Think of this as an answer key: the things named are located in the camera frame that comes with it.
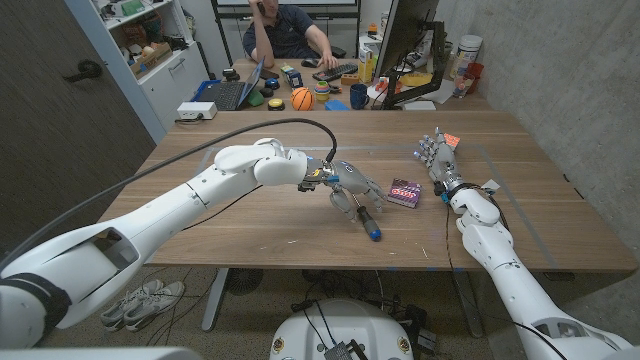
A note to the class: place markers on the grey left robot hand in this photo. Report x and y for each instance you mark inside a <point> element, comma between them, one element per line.
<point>350,180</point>

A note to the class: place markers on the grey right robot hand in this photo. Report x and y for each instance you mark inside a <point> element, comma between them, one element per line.
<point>442,162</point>

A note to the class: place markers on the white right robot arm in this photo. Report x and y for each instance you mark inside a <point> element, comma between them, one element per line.
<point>515,290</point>

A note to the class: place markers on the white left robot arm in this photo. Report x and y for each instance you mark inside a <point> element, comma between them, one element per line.
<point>150,220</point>

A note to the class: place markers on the purple case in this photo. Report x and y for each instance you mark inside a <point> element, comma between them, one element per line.
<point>406,193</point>

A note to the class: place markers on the blue flat box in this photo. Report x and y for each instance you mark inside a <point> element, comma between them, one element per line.
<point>337,105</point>

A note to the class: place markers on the clear drinking glass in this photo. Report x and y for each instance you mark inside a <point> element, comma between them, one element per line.
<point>461,86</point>

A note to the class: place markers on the dark blue mug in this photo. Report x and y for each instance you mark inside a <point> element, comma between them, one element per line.
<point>358,96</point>

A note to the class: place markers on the yellow bowl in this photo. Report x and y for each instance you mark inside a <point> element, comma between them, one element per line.
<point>416,79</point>

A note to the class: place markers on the colourful stacking cups toy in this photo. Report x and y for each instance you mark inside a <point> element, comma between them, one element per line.
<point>322,91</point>

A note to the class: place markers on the red cup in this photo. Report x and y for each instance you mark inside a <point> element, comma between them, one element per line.
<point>476,75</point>

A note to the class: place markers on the small orange basketball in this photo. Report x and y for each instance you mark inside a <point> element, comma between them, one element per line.
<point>302,99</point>

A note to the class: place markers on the orange block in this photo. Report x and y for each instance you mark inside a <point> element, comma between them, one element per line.
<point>350,79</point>

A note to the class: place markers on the yellow black button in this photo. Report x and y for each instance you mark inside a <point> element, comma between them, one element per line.
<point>276,104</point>

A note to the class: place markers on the black keyboard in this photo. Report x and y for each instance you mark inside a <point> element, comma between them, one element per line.
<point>342,71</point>

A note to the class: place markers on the white canister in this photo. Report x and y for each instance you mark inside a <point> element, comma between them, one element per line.
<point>467,52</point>

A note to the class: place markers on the yellow carton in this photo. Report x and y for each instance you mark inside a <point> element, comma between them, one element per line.
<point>366,65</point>

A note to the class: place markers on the blue toy box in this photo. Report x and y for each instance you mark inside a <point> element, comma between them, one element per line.
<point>292,77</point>

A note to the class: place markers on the black computer mouse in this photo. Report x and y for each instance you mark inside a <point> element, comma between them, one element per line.
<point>310,63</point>

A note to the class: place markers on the blue black button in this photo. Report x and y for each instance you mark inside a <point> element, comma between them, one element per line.
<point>272,83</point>

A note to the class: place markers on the green round object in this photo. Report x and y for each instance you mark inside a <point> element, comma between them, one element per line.
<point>256,98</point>

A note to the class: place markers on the black computer monitor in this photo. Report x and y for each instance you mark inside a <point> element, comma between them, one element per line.
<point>405,30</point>

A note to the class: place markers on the grey table leg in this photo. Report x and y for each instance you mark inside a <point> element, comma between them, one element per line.
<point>215,300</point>
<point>469,305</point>

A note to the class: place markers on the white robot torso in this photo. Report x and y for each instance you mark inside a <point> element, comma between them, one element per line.
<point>340,325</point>

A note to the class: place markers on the black round floor fan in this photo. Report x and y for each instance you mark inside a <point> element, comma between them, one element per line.
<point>244,281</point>

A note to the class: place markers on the open dark laptop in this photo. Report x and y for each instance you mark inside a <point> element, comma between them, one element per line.
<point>230,92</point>

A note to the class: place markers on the person in dark polo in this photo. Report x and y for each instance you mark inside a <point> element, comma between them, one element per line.
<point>287,32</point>

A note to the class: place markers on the white power box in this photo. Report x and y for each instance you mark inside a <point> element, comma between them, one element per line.
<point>196,110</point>

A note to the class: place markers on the white shelf cabinet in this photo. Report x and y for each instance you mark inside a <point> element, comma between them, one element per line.
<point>165,85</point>

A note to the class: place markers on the grey sneaker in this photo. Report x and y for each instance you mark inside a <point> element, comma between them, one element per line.
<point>155,302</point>
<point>125,305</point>

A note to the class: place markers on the cardboard box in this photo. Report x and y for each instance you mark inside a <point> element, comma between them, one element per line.
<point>150,61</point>

